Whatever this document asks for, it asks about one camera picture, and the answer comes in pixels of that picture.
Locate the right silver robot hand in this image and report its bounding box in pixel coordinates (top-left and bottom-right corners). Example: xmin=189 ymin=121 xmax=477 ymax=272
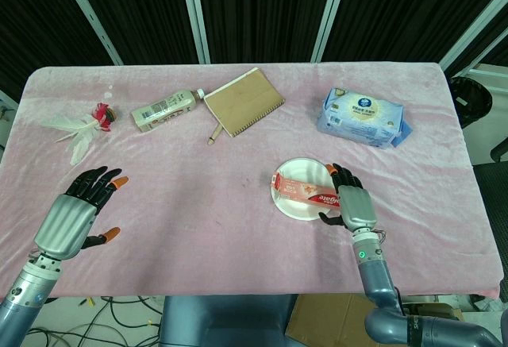
xmin=317 ymin=163 xmax=378 ymax=233

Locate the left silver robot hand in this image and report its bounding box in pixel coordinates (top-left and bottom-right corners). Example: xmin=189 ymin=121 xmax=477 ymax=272
xmin=33 ymin=166 xmax=130 ymax=261

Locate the red toothpaste box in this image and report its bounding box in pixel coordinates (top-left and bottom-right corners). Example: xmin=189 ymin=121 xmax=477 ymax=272
xmin=270 ymin=172 xmax=342 ymax=209

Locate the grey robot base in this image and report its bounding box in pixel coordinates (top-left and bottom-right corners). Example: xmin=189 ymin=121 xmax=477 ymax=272
xmin=158 ymin=295 xmax=297 ymax=347

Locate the brown cardboard box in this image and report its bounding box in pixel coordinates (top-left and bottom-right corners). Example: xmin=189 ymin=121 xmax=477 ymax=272
xmin=284 ymin=293 xmax=378 ymax=347

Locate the white round plate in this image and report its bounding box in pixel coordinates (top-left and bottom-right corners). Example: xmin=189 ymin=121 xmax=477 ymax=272
xmin=270 ymin=157 xmax=343 ymax=222

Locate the blue tissue pack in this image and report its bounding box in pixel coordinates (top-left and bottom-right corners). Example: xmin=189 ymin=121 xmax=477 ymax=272
xmin=316 ymin=87 xmax=414 ymax=149

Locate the white feather shuttlecock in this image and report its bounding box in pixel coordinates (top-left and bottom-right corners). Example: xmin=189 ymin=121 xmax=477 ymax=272
xmin=40 ymin=102 xmax=118 ymax=167

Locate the pink table cloth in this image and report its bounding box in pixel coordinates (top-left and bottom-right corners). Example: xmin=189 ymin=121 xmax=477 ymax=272
xmin=0 ymin=62 xmax=502 ymax=299

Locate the beige drink bottle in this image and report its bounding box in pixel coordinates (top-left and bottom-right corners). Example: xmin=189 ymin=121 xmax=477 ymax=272
xmin=131 ymin=88 xmax=206 ymax=133

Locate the brown spiral notebook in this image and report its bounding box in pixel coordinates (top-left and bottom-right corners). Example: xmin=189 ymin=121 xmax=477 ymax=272
xmin=203 ymin=67 xmax=287 ymax=138

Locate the black round stool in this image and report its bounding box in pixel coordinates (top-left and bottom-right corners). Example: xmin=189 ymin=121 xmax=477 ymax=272
xmin=449 ymin=76 xmax=494 ymax=129

